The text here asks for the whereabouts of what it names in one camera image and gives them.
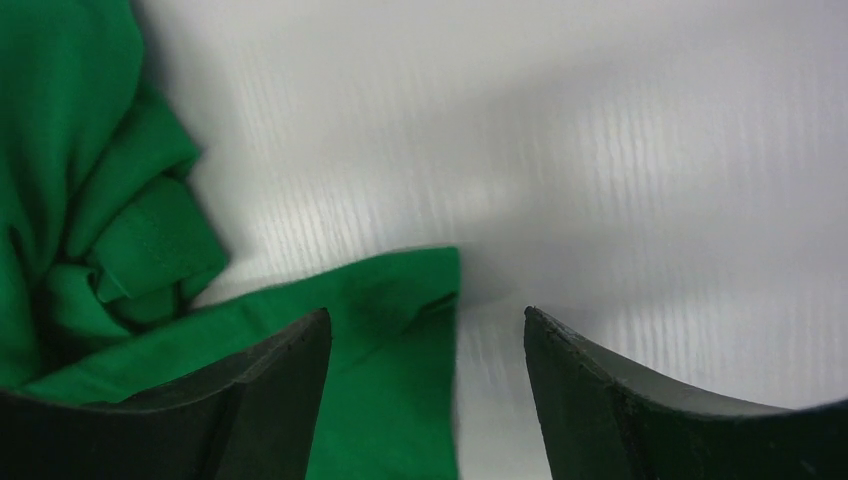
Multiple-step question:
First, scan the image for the green t shirt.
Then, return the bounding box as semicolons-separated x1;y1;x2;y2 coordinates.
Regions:
1;1;460;479

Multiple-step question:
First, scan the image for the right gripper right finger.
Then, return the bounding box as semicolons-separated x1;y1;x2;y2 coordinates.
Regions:
524;307;847;479

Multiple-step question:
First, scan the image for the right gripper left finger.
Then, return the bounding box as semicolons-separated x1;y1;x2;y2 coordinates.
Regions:
1;309;332;480

